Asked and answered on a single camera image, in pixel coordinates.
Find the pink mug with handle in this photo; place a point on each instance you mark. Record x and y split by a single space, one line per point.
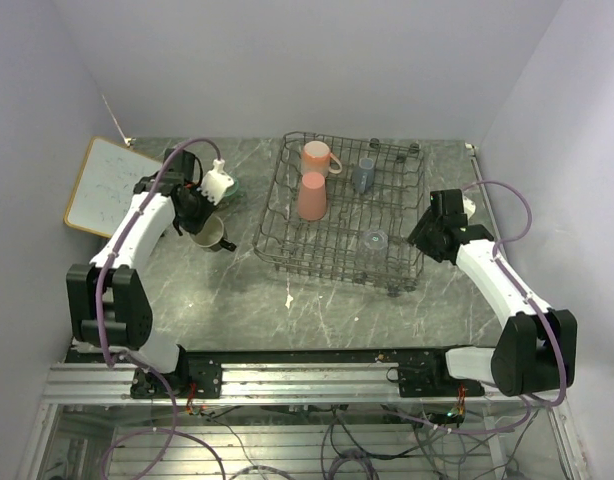
317 156

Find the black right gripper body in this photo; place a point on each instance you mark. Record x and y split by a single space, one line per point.
425 238

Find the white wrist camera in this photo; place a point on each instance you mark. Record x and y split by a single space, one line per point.
216 183
469 207

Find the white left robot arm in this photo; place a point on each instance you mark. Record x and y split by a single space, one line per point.
108 305

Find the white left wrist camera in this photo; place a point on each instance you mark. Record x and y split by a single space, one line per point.
216 183

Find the clear glass cup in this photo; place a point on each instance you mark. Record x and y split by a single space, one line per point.
374 241

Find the aluminium mounting rail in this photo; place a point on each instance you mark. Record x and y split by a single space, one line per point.
255 384

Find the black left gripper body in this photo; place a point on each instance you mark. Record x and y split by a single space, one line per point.
193 218

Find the grey wire dish rack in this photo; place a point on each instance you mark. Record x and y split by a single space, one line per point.
329 248

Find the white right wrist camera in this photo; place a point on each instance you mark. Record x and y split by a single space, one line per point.
469 207

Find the blue grey plastic cup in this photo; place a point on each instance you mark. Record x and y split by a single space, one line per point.
363 175

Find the pink tumbler cup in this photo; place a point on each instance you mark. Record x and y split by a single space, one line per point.
312 201

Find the green mug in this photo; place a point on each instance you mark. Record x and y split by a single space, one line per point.
231 193

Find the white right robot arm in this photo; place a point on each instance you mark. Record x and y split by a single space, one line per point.
536 350

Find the black mug white inside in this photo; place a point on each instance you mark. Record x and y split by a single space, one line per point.
213 236

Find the yellow framed whiteboard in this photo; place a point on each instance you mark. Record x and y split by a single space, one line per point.
104 187

